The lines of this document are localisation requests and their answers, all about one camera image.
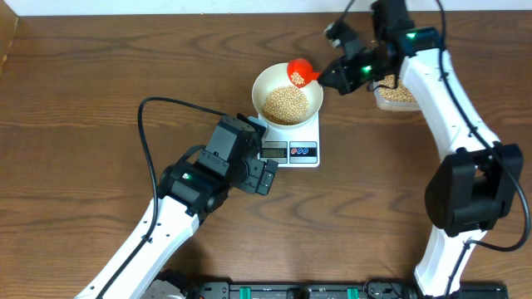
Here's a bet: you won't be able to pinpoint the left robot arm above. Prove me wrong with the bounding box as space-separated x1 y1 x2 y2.
78 115 278 298

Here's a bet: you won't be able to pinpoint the white digital kitchen scale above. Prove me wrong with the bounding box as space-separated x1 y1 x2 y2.
258 115 321 168

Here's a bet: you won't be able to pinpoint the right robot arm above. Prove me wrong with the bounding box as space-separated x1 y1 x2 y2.
318 1 526 298

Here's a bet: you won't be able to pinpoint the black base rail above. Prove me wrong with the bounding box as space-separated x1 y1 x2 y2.
153 281 510 299

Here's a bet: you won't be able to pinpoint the white round bowl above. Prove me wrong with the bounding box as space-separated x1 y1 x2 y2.
252 62 323 129

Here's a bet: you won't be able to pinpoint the red plastic measuring scoop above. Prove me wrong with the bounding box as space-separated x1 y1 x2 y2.
287 58 320 88

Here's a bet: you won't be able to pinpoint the soybeans in bowl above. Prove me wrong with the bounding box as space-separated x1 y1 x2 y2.
262 86 309 125

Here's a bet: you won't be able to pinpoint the soybeans in container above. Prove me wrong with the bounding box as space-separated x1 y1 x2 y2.
377 75 415 103

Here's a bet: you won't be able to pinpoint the clear plastic container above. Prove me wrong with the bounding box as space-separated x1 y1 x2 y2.
372 75 420 112

